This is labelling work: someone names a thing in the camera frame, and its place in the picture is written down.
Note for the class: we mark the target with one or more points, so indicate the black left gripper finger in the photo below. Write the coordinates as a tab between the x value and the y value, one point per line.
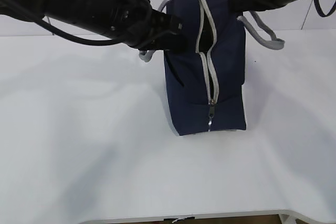
168	42
166	23

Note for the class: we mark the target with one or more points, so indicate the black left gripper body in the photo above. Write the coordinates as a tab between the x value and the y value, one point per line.
120	21

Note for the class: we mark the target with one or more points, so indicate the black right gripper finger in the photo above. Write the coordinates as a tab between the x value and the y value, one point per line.
240	5

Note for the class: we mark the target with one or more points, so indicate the navy blue lunch bag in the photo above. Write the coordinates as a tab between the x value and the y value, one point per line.
204	83

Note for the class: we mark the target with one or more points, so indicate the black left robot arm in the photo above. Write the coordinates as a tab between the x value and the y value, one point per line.
33	11

